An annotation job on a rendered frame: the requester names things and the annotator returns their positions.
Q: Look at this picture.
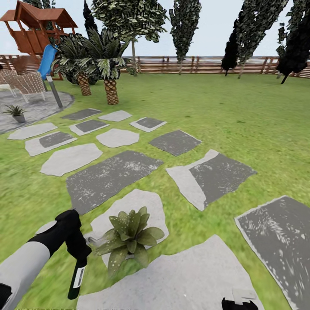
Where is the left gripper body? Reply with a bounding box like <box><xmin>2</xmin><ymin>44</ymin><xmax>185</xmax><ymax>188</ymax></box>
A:
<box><xmin>67</xmin><ymin>234</ymin><xmax>92</xmax><ymax>262</ymax></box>

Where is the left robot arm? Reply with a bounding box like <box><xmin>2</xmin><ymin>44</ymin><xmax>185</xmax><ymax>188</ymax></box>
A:
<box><xmin>0</xmin><ymin>209</ymin><xmax>103</xmax><ymax>310</ymax></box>

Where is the insectifuge atomizer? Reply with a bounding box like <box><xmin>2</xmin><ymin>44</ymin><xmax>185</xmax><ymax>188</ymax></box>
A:
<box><xmin>68</xmin><ymin>261</ymin><xmax>85</xmax><ymax>300</ymax></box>

